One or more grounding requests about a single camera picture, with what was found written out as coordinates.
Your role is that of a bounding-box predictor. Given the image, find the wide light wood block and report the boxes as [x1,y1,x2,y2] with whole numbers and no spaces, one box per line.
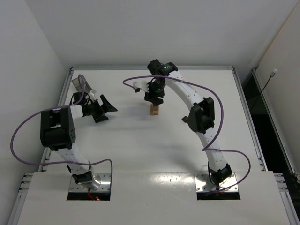
[150,105,159,111]

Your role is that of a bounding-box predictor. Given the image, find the clear smoky plastic box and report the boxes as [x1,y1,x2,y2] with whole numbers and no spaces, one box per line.
[71,75,92,93]

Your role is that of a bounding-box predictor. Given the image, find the dark brown half-round block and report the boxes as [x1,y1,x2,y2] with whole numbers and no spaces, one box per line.
[182,116,188,123]

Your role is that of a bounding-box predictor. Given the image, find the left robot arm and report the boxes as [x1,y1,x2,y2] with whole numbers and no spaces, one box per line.
[40,92,117,190]

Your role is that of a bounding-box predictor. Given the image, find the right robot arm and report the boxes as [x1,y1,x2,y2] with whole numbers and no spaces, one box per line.
[144,59,232,189]

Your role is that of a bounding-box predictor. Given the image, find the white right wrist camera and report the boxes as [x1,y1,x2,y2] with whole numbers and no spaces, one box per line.
[133,80,149,93]

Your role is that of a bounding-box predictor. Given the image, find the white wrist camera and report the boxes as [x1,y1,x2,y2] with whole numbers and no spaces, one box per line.
[133,80,149,93]
[89,90,97,101]

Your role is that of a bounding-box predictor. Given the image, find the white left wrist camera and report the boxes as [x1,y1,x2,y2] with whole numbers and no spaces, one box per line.
[89,90,97,101]

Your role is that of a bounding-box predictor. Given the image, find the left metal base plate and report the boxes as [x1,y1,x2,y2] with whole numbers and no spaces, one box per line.
[68,173,111,193]

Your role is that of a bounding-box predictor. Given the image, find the metal base plate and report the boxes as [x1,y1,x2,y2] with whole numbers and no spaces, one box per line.
[195,173,239,193]
[68,173,111,193]

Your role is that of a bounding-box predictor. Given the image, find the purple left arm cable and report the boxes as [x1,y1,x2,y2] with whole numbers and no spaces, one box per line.
[10,74,113,188]

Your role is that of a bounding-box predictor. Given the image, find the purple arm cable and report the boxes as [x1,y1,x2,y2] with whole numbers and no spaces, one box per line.
[122,75,252,195]
[10,74,113,188]

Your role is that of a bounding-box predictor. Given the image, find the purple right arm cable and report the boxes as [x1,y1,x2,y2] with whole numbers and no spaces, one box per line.
[122,75,252,195]

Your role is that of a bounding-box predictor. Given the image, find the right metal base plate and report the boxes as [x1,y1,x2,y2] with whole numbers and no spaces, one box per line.
[195,173,239,193]

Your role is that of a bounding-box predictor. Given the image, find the black hanging wall cable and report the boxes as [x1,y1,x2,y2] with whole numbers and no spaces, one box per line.
[254,68,278,104]

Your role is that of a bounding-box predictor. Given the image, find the aluminium table frame rail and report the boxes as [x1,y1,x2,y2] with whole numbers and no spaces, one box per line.
[7,65,300,225]

